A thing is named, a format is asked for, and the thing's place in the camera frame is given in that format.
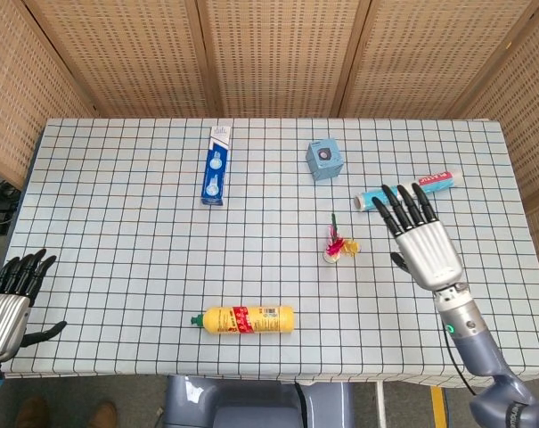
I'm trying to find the brown leather shoe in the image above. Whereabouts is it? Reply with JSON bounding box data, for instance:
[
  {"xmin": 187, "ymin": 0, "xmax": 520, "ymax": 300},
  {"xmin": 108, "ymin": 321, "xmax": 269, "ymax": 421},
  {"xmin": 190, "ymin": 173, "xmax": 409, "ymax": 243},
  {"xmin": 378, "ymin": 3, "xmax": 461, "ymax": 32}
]
[{"xmin": 87, "ymin": 400, "xmax": 119, "ymax": 428}]

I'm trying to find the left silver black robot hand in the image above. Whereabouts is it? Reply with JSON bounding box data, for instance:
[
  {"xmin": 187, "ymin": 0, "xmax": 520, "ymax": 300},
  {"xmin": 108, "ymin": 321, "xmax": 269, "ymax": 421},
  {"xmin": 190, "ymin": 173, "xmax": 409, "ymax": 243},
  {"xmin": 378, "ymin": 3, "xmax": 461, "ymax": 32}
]
[{"xmin": 0, "ymin": 248, "xmax": 69, "ymax": 363}]

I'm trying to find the grey robot torso base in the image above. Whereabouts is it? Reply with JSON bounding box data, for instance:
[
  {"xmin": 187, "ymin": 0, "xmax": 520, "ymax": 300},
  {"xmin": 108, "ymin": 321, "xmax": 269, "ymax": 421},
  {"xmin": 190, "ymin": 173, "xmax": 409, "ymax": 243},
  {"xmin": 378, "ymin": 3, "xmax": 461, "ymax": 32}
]
[{"xmin": 161, "ymin": 374, "xmax": 355, "ymax": 428}]

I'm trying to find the white table leg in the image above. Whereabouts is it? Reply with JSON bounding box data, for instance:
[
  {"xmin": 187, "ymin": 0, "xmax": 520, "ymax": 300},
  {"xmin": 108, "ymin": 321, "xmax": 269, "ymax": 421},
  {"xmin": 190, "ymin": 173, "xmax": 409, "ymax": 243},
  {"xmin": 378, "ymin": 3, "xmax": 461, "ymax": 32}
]
[{"xmin": 374, "ymin": 381, "xmax": 388, "ymax": 428}]

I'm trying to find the checked light blue tablecloth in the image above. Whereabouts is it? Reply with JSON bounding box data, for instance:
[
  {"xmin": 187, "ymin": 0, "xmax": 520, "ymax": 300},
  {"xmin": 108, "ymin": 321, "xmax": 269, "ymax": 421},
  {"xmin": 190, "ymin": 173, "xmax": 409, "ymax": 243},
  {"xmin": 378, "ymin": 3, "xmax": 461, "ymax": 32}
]
[{"xmin": 0, "ymin": 116, "xmax": 539, "ymax": 387}]

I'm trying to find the yellow floor tape strip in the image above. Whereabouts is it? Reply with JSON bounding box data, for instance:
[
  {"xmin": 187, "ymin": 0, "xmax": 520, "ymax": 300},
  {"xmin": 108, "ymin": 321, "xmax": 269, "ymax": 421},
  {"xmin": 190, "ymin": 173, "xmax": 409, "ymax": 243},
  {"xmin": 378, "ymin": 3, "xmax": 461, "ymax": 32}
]
[{"xmin": 430, "ymin": 385, "xmax": 447, "ymax": 428}]

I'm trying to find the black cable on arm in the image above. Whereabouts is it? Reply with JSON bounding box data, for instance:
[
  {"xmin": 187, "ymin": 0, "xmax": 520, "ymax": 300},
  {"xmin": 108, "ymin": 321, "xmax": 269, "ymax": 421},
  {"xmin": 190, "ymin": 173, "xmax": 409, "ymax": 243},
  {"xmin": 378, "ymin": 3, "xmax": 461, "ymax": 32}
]
[{"xmin": 444, "ymin": 328, "xmax": 478, "ymax": 397}]

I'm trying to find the small colourful toy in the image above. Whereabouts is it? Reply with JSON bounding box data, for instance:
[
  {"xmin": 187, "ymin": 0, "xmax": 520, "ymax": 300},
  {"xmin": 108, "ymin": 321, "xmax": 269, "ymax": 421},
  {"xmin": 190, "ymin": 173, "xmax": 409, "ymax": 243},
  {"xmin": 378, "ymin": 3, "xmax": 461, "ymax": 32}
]
[{"xmin": 322, "ymin": 212, "xmax": 362, "ymax": 266}]

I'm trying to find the woven folding screen panel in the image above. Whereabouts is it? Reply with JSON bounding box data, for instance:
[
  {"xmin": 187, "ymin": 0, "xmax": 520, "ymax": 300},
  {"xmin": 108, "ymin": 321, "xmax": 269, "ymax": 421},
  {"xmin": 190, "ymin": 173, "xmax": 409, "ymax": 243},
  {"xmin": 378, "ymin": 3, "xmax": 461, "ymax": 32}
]
[
  {"xmin": 183, "ymin": 0, "xmax": 372, "ymax": 119},
  {"xmin": 330, "ymin": 0, "xmax": 539, "ymax": 120},
  {"xmin": 449, "ymin": 0, "xmax": 539, "ymax": 309},
  {"xmin": 22, "ymin": 0, "xmax": 224, "ymax": 119},
  {"xmin": 0, "ymin": 0, "xmax": 97, "ymax": 191}
]

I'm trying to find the blue white toothpaste box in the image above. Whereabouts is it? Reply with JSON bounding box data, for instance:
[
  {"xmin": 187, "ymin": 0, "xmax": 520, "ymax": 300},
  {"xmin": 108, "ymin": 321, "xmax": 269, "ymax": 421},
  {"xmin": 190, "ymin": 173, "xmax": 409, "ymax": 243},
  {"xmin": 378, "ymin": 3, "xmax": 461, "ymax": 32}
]
[{"xmin": 200, "ymin": 125, "xmax": 233, "ymax": 208}]

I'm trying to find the cling film roll, blue label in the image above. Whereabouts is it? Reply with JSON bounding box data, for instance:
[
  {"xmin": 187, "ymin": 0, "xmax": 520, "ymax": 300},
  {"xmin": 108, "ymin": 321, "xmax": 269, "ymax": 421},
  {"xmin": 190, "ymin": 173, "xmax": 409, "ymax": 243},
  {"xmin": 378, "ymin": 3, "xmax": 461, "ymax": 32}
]
[{"xmin": 353, "ymin": 168, "xmax": 463, "ymax": 211}]

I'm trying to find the light blue cube box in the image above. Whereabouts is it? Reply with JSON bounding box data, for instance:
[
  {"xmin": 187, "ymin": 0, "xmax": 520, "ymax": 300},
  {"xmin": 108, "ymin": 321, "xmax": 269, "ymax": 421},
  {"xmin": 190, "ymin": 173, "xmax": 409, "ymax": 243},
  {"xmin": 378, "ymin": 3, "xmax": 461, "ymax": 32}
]
[{"xmin": 306, "ymin": 138, "xmax": 346, "ymax": 184}]

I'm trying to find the yellow bottle with green cap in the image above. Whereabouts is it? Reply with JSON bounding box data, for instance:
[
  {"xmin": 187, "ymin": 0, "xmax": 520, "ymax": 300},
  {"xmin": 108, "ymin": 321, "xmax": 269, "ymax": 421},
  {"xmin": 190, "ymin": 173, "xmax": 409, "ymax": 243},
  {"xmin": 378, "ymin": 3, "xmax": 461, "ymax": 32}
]
[{"xmin": 191, "ymin": 305, "xmax": 296, "ymax": 335}]

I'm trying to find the black cable on torso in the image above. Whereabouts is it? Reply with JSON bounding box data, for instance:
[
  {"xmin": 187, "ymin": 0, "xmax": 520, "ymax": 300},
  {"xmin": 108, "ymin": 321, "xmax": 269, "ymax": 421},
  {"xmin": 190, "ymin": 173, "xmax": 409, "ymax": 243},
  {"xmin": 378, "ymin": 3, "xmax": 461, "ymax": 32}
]
[{"xmin": 292, "ymin": 381, "xmax": 309, "ymax": 428}]

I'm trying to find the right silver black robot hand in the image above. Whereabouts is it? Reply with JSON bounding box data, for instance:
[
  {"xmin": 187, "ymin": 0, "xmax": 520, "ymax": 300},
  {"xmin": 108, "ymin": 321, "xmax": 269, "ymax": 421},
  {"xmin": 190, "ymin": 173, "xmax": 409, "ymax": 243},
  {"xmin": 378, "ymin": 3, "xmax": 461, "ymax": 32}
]
[{"xmin": 372, "ymin": 183, "xmax": 465, "ymax": 292}]

